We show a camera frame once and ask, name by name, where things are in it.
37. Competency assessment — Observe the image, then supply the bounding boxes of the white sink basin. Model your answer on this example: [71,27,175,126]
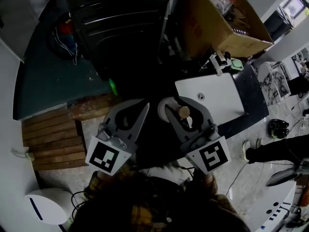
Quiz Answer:
[174,72,246,121]

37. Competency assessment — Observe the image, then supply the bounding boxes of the black headset on cable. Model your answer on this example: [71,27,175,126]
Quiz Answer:
[267,118,290,139]

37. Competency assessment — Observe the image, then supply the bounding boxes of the person's right forearm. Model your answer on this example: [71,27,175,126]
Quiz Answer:
[193,172,218,198]

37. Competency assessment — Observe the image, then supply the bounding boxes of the black floor cable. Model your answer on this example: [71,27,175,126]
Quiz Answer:
[225,161,250,196]

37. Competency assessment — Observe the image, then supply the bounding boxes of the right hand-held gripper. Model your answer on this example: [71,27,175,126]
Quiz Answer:
[165,96,232,174]

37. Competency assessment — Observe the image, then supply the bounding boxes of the white wall plug with cable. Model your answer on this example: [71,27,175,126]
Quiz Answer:
[10,146,35,162]

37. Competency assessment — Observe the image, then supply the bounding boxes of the person's left forearm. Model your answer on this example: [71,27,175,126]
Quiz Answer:
[87,169,127,199]

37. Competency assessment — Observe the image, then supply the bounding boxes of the white cabinet with black marks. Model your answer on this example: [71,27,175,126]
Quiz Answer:
[248,180,298,232]

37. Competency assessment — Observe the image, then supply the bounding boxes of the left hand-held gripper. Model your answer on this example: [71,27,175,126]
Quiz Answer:
[84,99,150,176]

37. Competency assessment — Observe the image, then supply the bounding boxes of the person's light trouser legs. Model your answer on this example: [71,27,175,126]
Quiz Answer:
[142,162,195,186]

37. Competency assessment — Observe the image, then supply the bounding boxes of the black table top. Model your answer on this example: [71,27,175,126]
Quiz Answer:
[131,63,270,165]

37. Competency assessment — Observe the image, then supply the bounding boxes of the white bottle with cork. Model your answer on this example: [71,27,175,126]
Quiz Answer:
[157,97,194,128]

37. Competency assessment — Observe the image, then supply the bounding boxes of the person's torso in plaid shirt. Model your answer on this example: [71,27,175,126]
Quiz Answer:
[71,174,251,232]

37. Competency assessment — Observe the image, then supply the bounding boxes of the grey stacked laundry machine tower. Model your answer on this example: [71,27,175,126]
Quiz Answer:
[61,0,175,81]

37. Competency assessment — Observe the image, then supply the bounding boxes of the wooden plank steps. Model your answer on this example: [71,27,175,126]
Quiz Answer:
[21,94,123,172]

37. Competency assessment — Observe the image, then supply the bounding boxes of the white marble table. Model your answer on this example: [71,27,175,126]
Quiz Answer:
[253,60,293,104]

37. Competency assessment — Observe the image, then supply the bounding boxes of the large cardboard box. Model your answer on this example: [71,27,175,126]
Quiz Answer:
[178,0,275,60]

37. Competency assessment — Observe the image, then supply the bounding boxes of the white round bin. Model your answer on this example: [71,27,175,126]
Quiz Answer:
[23,187,73,226]

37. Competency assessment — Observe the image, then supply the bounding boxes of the green plastic bottle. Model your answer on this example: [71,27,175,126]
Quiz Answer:
[108,78,119,96]

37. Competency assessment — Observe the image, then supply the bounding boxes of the metal faucet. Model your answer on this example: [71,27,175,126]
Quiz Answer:
[208,52,232,77]

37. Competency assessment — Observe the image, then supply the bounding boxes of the green soap dish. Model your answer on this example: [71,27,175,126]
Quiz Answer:
[229,58,244,72]

